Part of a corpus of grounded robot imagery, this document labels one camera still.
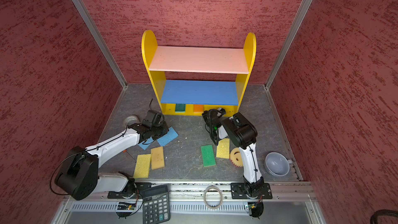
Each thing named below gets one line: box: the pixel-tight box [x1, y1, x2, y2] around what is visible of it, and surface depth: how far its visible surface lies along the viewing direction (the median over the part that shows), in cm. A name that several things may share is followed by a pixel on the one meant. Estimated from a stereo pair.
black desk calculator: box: [142, 184, 171, 224], surface depth 70 cm
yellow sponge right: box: [216, 137, 230, 159], surface depth 88 cm
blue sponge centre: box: [156, 126, 179, 147], surface depth 92 cm
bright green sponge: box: [200, 144, 217, 168], surface depth 86 cm
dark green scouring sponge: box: [175, 103, 187, 114], surface depth 105 cm
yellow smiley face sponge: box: [229, 147, 244, 168], surface depth 83 cm
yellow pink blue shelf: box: [141, 30, 257, 116], surface depth 84 cm
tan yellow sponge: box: [150, 146, 165, 171], surface depth 85 cm
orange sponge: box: [193, 104, 204, 114], surface depth 107 cm
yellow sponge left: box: [133, 154, 151, 179], surface depth 83 cm
